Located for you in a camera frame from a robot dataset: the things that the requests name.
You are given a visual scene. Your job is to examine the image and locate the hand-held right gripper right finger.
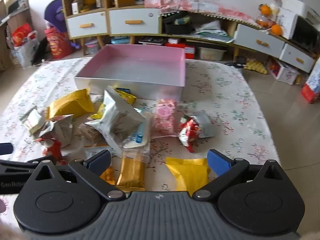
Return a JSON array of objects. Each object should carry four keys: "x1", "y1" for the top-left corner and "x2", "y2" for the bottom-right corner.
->
[{"x1": 192, "y1": 149, "x2": 293, "y2": 201}]

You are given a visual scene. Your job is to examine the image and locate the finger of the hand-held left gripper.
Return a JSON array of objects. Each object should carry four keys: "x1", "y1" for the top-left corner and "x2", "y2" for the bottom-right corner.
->
[{"x1": 0, "y1": 142, "x2": 13, "y2": 156}]

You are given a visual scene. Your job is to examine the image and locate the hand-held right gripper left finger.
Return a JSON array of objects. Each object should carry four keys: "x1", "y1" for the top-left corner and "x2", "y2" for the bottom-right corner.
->
[{"x1": 25, "y1": 149, "x2": 127, "y2": 202}]

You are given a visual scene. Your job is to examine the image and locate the orange snack packet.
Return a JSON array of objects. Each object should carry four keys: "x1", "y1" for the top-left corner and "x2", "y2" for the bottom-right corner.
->
[{"x1": 100, "y1": 166, "x2": 117, "y2": 186}]

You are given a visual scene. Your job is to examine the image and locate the brown snack packet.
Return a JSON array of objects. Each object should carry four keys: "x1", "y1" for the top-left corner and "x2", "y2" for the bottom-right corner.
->
[{"x1": 79, "y1": 124, "x2": 105, "y2": 143}]

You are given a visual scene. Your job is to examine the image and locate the gold snack packet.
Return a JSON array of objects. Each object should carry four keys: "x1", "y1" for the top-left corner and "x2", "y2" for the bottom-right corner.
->
[{"x1": 116, "y1": 151, "x2": 150, "y2": 191}]

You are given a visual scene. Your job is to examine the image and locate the yellow snack packet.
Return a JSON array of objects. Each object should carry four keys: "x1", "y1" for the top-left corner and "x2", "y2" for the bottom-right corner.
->
[
  {"x1": 47, "y1": 89, "x2": 95, "y2": 120},
  {"x1": 165, "y1": 157, "x2": 212, "y2": 196}
]

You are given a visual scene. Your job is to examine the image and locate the large white silver snack packet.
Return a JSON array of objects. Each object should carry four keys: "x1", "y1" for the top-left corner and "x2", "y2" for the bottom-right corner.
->
[{"x1": 85, "y1": 86, "x2": 147, "y2": 153}]

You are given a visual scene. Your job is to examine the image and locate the red silver snack packet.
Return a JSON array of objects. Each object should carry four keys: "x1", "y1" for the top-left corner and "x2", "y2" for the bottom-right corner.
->
[{"x1": 178, "y1": 110, "x2": 216, "y2": 153}]

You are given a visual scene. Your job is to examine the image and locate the clear blue white packet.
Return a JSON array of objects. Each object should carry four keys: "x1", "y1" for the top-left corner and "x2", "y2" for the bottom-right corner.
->
[{"x1": 124, "y1": 109, "x2": 152, "y2": 148}]

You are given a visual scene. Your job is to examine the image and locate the small red snack packet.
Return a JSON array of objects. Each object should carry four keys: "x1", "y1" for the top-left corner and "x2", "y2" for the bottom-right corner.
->
[{"x1": 35, "y1": 137, "x2": 63, "y2": 164}]

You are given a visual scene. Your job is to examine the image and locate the silver red-trim snack packet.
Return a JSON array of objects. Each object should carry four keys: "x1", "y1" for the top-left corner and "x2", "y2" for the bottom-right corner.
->
[{"x1": 41, "y1": 114, "x2": 75, "y2": 148}]

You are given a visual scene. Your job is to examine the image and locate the small yellow packet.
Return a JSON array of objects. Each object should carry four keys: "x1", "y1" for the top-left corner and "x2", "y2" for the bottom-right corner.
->
[{"x1": 90, "y1": 102, "x2": 105, "y2": 120}]

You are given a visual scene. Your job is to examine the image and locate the yellow blue biscuit packet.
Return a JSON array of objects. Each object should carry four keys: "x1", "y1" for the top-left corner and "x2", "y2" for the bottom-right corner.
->
[{"x1": 114, "y1": 87, "x2": 137, "y2": 105}]

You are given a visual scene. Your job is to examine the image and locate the pink snack packet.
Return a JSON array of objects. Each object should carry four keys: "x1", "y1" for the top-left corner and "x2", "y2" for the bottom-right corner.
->
[{"x1": 153, "y1": 99, "x2": 178, "y2": 137}]

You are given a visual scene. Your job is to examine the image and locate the pink cardboard box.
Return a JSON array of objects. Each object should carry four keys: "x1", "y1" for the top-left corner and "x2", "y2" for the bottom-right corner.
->
[{"x1": 74, "y1": 44, "x2": 186, "y2": 100}]

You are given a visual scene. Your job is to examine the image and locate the black flat board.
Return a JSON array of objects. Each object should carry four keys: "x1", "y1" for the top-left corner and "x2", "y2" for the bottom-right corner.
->
[{"x1": 30, "y1": 37, "x2": 50, "y2": 65}]

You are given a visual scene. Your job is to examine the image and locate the yellow egg tray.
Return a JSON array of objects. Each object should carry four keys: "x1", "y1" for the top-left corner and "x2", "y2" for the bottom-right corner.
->
[{"x1": 244, "y1": 58, "x2": 268, "y2": 75}]

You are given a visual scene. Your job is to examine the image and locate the white red plastic bag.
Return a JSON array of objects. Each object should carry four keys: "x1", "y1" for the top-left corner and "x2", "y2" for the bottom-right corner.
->
[{"x1": 10, "y1": 23, "x2": 38, "y2": 68}]

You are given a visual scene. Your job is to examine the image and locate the white box red contents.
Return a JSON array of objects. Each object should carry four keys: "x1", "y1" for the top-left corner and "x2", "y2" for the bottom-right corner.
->
[{"x1": 267, "y1": 57, "x2": 301, "y2": 85}]

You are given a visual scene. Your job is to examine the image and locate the small clear storage box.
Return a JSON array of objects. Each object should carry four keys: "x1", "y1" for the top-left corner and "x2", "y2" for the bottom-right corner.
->
[{"x1": 84, "y1": 39, "x2": 101, "y2": 55}]

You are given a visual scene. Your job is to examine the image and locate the red cardboard box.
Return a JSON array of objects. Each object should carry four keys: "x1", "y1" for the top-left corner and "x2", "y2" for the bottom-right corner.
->
[{"x1": 164, "y1": 42, "x2": 196, "y2": 60}]

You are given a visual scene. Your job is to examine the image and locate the red gift bag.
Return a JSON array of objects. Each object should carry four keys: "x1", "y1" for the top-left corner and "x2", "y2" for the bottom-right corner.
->
[{"x1": 44, "y1": 27, "x2": 75, "y2": 60}]

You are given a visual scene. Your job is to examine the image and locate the red white carton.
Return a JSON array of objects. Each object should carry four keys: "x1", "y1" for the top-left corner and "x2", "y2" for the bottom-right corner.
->
[{"x1": 301, "y1": 57, "x2": 320, "y2": 104}]

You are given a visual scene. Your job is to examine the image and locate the blue lidded storage box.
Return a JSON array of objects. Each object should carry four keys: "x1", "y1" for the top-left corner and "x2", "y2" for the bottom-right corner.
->
[{"x1": 111, "y1": 36, "x2": 131, "y2": 46}]

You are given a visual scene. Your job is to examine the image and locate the cluttered wooden desk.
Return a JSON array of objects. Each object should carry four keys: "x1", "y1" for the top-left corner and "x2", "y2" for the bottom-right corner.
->
[{"x1": 0, "y1": 0, "x2": 32, "y2": 73}]

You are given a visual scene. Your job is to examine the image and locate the pile of papers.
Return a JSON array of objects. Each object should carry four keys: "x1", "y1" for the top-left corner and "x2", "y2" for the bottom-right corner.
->
[{"x1": 193, "y1": 20, "x2": 233, "y2": 43}]

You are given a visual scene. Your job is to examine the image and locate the long wooden tv stand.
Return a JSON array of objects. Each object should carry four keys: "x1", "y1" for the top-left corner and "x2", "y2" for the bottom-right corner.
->
[{"x1": 160, "y1": 11, "x2": 320, "y2": 74}]

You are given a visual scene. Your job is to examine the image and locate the black plastic bin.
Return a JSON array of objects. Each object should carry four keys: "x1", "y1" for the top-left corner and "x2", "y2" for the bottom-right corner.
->
[{"x1": 163, "y1": 11, "x2": 195, "y2": 35}]

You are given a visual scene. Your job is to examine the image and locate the purple plush toy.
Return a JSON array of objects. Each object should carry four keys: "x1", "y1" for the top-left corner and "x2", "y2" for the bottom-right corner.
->
[{"x1": 44, "y1": 0, "x2": 67, "y2": 33}]

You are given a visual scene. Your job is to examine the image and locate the jar of small oranges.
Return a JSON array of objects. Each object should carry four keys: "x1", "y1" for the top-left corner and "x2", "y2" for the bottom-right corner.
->
[{"x1": 255, "y1": 14, "x2": 270, "y2": 28}]

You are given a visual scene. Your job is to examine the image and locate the green yellow packet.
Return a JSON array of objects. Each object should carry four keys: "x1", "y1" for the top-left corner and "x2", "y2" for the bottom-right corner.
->
[{"x1": 174, "y1": 16, "x2": 192, "y2": 25}]

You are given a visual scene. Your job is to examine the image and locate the white drawer round sticker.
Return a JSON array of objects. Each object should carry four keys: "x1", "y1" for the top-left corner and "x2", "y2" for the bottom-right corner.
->
[{"x1": 109, "y1": 8, "x2": 160, "y2": 35}]

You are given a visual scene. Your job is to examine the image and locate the wooden drawer cabinet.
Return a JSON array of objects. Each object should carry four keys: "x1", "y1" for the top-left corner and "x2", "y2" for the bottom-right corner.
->
[{"x1": 107, "y1": 4, "x2": 162, "y2": 47}]

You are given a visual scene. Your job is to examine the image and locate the black toaster oven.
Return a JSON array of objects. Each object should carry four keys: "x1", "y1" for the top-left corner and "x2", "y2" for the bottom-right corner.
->
[{"x1": 291, "y1": 16, "x2": 320, "y2": 57}]

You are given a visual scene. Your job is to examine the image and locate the white cardboard box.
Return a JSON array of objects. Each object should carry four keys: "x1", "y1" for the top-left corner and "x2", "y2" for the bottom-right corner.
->
[{"x1": 277, "y1": 7, "x2": 298, "y2": 40}]

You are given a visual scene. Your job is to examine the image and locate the pink patterned cloth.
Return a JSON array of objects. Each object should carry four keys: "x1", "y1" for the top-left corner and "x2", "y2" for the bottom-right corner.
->
[{"x1": 144, "y1": 0, "x2": 259, "y2": 24}]

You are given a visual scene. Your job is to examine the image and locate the white drawer wooden handle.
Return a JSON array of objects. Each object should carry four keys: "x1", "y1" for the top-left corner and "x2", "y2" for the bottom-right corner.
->
[
  {"x1": 279, "y1": 44, "x2": 316, "y2": 73},
  {"x1": 66, "y1": 11, "x2": 108, "y2": 39},
  {"x1": 234, "y1": 23, "x2": 286, "y2": 56}
]

